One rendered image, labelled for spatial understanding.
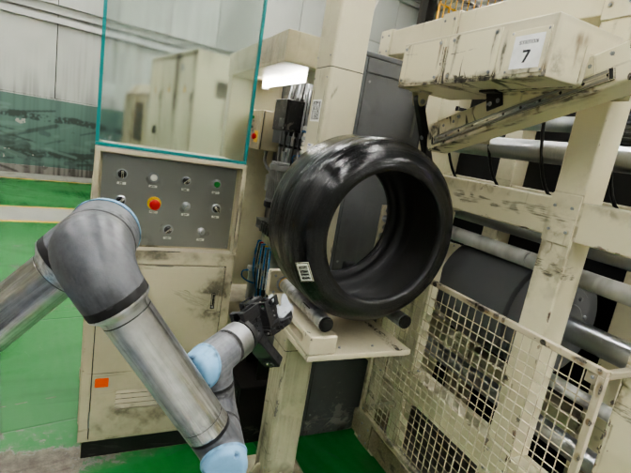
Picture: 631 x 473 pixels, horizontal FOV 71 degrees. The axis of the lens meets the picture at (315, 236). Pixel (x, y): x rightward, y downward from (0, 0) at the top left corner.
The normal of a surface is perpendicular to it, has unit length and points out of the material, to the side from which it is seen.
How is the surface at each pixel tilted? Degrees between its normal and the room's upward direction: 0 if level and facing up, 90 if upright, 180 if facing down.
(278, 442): 90
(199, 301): 90
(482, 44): 90
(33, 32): 90
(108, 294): 78
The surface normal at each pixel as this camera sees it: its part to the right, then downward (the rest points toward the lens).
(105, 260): 0.50, -0.33
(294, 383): 0.41, 0.25
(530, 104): -0.90, -0.06
